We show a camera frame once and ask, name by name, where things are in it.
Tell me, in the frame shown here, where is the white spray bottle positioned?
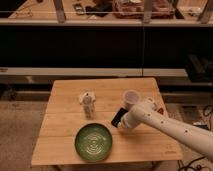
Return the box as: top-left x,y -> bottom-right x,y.
79,91 -> 96,119

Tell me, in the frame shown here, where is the wooden table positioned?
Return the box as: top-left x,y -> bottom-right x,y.
31,78 -> 182,166

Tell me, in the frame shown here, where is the long background shelf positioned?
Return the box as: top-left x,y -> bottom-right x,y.
0,0 -> 213,27

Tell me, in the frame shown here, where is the black rectangular eraser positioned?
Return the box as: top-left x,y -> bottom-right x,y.
111,108 -> 127,127

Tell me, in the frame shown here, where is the black floor cable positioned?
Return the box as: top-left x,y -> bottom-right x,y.
177,104 -> 213,171

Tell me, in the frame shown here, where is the translucent plastic cup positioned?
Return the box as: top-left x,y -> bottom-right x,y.
123,90 -> 141,110

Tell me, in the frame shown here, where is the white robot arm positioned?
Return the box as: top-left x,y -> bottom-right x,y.
121,97 -> 213,162

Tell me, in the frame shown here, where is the green ceramic plate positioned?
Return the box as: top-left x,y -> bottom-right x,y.
75,123 -> 113,163

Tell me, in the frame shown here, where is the brown oblong object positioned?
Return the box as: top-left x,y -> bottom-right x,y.
158,108 -> 164,115

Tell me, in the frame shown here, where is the dark power box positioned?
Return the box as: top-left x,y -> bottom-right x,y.
195,125 -> 210,131

